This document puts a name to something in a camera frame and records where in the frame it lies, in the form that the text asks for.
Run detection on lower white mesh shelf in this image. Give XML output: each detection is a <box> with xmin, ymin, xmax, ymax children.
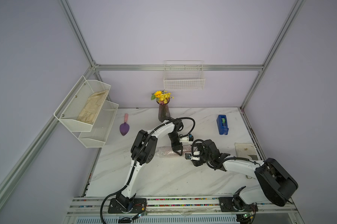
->
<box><xmin>78</xmin><ymin>100</ymin><xmax>119</xmax><ymax>148</ymax></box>

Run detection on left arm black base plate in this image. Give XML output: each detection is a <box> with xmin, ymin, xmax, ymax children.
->
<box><xmin>107</xmin><ymin>198</ymin><xmax>148</xmax><ymax>214</ymax></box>

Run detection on white mesh shelf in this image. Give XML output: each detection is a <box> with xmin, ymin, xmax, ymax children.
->
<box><xmin>78</xmin><ymin>100</ymin><xmax>119</xmax><ymax>148</ymax></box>
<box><xmin>54</xmin><ymin>76</ymin><xmax>111</xmax><ymax>132</ymax></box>

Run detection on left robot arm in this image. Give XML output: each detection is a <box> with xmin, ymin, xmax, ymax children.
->
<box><xmin>115</xmin><ymin>118</ymin><xmax>183</xmax><ymax>212</ymax></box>

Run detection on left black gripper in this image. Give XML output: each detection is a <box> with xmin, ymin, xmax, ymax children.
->
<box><xmin>168</xmin><ymin>133</ymin><xmax>183</xmax><ymax>156</ymax></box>

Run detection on yellow artificial flowers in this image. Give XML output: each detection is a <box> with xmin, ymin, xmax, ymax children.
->
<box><xmin>151</xmin><ymin>91</ymin><xmax>174</xmax><ymax>105</ymax></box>

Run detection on beige cloth gloves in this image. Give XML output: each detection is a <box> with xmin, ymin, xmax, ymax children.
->
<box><xmin>77</xmin><ymin>90</ymin><xmax>109</xmax><ymax>125</ymax></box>

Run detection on blue tape dispenser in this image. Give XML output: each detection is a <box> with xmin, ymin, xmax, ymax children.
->
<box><xmin>217</xmin><ymin>115</ymin><xmax>229</xmax><ymax>135</ymax></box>

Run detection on aluminium front rail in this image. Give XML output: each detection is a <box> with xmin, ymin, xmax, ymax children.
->
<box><xmin>64</xmin><ymin>196</ymin><xmax>304</xmax><ymax>224</ymax></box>

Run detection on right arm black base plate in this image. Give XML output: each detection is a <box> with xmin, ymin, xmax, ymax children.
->
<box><xmin>219</xmin><ymin>197</ymin><xmax>258</xmax><ymax>212</ymax></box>

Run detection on clear bubble wrap sheet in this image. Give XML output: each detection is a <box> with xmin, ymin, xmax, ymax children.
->
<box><xmin>155</xmin><ymin>145</ymin><xmax>191</xmax><ymax>158</ymax></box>

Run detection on purple trowel pink handle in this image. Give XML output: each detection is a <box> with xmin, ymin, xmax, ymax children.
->
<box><xmin>120</xmin><ymin>113</ymin><xmax>130</xmax><ymax>136</ymax></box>

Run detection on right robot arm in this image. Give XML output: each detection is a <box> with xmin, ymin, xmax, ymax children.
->
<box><xmin>185</xmin><ymin>139</ymin><xmax>298</xmax><ymax>211</ymax></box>

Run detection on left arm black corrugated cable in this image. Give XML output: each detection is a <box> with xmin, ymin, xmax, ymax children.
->
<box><xmin>99</xmin><ymin>117</ymin><xmax>196</xmax><ymax>224</ymax></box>

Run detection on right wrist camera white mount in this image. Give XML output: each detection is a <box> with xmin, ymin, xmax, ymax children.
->
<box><xmin>185</xmin><ymin>151</ymin><xmax>201</xmax><ymax>161</ymax></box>

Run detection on upper white mesh shelf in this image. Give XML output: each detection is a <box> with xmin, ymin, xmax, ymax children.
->
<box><xmin>54</xmin><ymin>76</ymin><xmax>111</xmax><ymax>132</ymax></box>

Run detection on white wire wall basket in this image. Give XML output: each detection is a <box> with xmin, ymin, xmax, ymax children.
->
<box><xmin>163</xmin><ymin>60</ymin><xmax>205</xmax><ymax>91</ymax></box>

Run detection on purple ribbed glass vase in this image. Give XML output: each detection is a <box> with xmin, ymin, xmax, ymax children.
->
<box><xmin>157</xmin><ymin>100</ymin><xmax>171</xmax><ymax>122</ymax></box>

